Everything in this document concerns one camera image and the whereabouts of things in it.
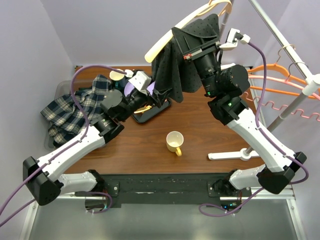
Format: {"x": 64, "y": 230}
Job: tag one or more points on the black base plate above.
{"x": 164, "y": 189}

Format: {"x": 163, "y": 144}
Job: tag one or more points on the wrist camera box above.
{"x": 233, "y": 38}
{"x": 140, "y": 81}

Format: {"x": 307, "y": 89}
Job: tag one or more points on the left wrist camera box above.
{"x": 140, "y": 81}

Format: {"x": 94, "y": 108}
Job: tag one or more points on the tan thin hanger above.
{"x": 227, "y": 9}

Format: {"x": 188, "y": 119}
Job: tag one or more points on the navy white plaid skirt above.
{"x": 65, "y": 118}

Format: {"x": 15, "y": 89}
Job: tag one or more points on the purple plate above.
{"x": 129, "y": 88}

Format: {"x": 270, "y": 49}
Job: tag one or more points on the dark teal cup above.
{"x": 118, "y": 80}

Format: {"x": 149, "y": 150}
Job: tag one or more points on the yellow mug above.
{"x": 174, "y": 141}

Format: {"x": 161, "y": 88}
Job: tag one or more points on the clothes rack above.
{"x": 312, "y": 85}

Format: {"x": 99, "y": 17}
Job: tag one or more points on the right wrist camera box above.
{"x": 233, "y": 38}

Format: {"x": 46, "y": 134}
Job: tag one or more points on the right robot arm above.
{"x": 225, "y": 87}

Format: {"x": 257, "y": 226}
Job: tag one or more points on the clear plastic bin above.
{"x": 63, "y": 88}

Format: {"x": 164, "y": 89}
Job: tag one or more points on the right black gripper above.
{"x": 192, "y": 46}

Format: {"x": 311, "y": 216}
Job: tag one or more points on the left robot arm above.
{"x": 45, "y": 177}

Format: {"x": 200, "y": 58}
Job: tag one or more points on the black tray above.
{"x": 142, "y": 118}

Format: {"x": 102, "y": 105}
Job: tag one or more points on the gold knife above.
{"x": 143, "y": 109}

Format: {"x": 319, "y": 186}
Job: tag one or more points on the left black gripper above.
{"x": 159, "y": 97}

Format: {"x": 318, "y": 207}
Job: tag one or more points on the dark dotted garment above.
{"x": 171, "y": 72}

